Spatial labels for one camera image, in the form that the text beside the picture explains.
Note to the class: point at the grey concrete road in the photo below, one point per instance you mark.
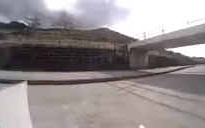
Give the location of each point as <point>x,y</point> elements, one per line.
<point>123,103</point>

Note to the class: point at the raised concrete pavement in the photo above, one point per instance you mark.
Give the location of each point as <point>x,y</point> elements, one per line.
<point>56,74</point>

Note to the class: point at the bare tree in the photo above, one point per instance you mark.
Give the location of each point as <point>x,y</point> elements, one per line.
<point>32,22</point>
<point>65,21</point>

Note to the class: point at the concrete overpass bridge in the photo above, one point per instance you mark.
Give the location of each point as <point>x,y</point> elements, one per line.
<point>170,41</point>

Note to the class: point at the robot's own part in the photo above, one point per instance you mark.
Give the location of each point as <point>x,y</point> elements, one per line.
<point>141,126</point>

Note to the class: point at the dark hill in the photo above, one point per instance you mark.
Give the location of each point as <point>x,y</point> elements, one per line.
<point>6,25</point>

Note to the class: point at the dark terraced retaining wall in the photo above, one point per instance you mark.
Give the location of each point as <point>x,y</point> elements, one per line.
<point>66,53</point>

